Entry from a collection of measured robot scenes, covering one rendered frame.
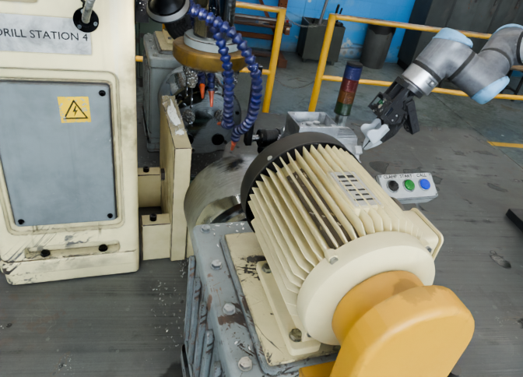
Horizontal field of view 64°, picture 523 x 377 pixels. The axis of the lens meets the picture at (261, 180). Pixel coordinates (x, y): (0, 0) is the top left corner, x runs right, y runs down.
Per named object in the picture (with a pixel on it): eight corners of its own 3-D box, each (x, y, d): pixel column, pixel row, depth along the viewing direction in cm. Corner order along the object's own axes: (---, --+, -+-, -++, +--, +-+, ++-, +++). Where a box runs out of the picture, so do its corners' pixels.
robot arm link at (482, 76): (521, 68, 107) (482, 38, 108) (501, 97, 103) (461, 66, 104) (496, 86, 116) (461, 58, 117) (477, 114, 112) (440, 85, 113)
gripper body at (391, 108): (365, 107, 118) (394, 72, 114) (383, 121, 122) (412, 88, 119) (379, 119, 112) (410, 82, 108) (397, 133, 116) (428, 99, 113)
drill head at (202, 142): (165, 169, 127) (166, 91, 113) (152, 112, 159) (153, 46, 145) (243, 167, 135) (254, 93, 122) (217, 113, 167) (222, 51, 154)
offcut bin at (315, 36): (329, 57, 605) (343, -3, 562) (338, 68, 567) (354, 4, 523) (295, 53, 596) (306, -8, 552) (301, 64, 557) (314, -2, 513)
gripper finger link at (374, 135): (353, 142, 118) (375, 116, 116) (366, 150, 122) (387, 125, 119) (359, 147, 116) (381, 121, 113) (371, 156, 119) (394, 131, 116)
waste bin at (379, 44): (378, 62, 622) (391, 20, 590) (387, 71, 590) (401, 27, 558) (353, 59, 615) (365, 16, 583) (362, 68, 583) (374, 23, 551)
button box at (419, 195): (374, 206, 110) (385, 199, 106) (367, 181, 113) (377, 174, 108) (427, 202, 116) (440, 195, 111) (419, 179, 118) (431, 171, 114)
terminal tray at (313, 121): (295, 151, 115) (300, 128, 111) (282, 133, 123) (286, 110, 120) (334, 150, 119) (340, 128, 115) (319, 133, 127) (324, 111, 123)
